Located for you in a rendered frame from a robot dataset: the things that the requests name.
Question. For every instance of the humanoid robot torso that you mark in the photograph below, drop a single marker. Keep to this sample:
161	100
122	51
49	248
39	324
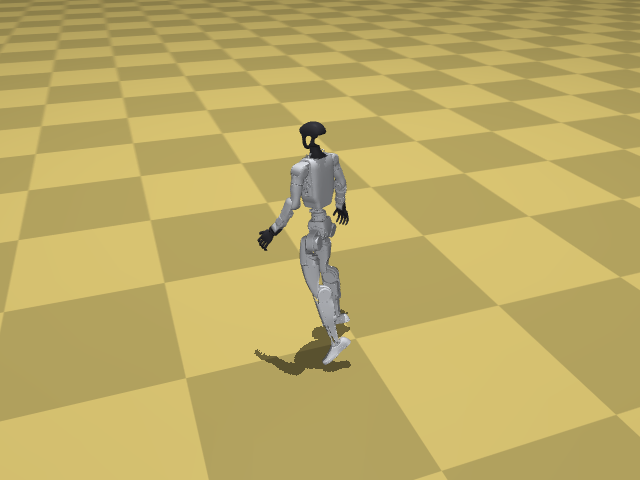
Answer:
317	192

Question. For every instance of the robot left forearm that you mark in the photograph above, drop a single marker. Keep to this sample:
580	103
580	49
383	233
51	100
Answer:
286	214

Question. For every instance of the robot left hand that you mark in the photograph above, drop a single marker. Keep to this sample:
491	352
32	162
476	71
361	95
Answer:
267	237

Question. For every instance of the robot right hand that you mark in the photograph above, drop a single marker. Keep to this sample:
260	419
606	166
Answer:
342	213

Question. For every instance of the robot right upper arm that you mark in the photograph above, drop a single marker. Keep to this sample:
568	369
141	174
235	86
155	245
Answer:
340	181

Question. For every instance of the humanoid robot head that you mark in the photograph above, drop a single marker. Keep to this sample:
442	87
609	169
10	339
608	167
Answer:
313	129

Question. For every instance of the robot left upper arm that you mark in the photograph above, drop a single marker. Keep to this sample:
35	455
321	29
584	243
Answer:
299	172

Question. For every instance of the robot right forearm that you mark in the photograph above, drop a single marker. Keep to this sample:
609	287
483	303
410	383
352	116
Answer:
340	197

